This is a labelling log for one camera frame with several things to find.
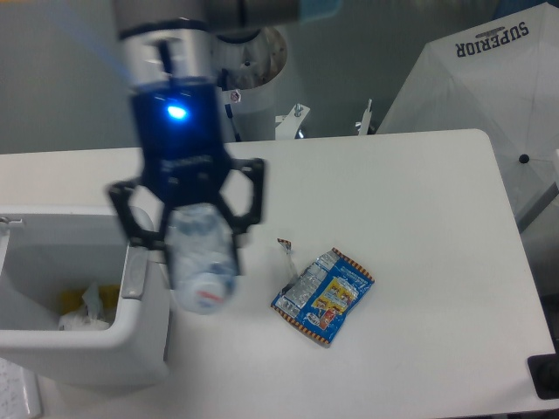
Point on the clear crushed plastic bottle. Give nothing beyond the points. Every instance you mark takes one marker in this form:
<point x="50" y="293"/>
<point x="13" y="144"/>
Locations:
<point x="202" y="268"/>

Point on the white plastic trash can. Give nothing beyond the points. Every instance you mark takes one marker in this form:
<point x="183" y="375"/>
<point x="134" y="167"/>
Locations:
<point x="46" y="250"/>

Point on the white umbrella with lettering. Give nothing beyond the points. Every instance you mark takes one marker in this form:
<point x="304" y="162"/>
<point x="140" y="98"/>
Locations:
<point x="501" y="78"/>

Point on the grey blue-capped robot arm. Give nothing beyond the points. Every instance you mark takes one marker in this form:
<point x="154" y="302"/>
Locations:
<point x="165" y="41"/>

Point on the blue snack wrapper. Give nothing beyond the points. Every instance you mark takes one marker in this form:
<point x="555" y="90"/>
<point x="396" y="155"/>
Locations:
<point x="317" y="300"/>

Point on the white crumpled tissue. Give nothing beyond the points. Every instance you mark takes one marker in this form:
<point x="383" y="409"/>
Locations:
<point x="89" y="316"/>

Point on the white right mounting bracket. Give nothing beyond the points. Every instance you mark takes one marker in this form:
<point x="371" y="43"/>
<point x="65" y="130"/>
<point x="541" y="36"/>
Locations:
<point x="364" y="126"/>

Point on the black device at table edge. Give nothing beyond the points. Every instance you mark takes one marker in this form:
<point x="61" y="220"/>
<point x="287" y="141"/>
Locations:
<point x="543" y="369"/>

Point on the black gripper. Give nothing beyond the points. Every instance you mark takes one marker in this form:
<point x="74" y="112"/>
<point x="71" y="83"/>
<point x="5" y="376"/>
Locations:
<point x="185" y="162"/>

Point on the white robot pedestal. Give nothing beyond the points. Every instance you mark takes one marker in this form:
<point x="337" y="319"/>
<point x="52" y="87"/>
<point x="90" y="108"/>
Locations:
<point x="248" y="66"/>

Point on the yellow wrapper in bin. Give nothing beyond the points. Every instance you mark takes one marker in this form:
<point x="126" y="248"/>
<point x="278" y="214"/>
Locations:
<point x="72" y="300"/>

